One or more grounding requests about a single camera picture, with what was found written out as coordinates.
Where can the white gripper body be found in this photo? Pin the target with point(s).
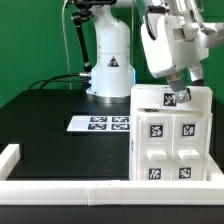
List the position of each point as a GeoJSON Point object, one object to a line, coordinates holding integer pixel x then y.
{"type": "Point", "coordinates": [177, 46]}

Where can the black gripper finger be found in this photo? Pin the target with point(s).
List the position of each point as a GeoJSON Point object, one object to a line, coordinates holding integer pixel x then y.
{"type": "Point", "coordinates": [178, 86]}
{"type": "Point", "coordinates": [196, 72]}

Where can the white cabinet door panel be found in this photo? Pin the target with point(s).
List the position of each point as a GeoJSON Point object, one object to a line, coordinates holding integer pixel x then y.
{"type": "Point", "coordinates": [154, 148]}

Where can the white cabinet body box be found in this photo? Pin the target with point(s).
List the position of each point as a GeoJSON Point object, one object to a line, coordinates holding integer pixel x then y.
{"type": "Point", "coordinates": [134, 136]}

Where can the small white cabinet top box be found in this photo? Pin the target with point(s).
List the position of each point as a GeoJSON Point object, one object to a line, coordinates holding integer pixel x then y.
{"type": "Point", "coordinates": [161, 97]}

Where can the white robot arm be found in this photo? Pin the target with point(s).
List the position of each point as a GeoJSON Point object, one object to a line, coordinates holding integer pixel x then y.
{"type": "Point", "coordinates": [112, 77]}

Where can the white right fence bar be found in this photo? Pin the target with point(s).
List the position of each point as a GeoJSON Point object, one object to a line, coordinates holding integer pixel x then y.
{"type": "Point", "coordinates": [214, 173]}

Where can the white fence bar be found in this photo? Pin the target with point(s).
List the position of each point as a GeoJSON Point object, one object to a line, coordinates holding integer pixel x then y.
{"type": "Point", "coordinates": [214, 173]}
{"type": "Point", "coordinates": [111, 193]}
{"type": "Point", "coordinates": [9, 157]}

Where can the white front fence bar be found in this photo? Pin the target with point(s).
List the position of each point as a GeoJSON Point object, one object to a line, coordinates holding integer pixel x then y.
{"type": "Point", "coordinates": [111, 193]}

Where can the white left fence bar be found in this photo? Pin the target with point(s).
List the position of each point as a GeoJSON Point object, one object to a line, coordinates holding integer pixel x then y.
{"type": "Point", "coordinates": [9, 157]}

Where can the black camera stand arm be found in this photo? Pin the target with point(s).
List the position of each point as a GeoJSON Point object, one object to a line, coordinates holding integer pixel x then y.
{"type": "Point", "coordinates": [81, 33]}

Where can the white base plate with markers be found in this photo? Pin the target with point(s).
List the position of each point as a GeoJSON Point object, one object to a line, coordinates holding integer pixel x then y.
{"type": "Point", "coordinates": [99, 124]}

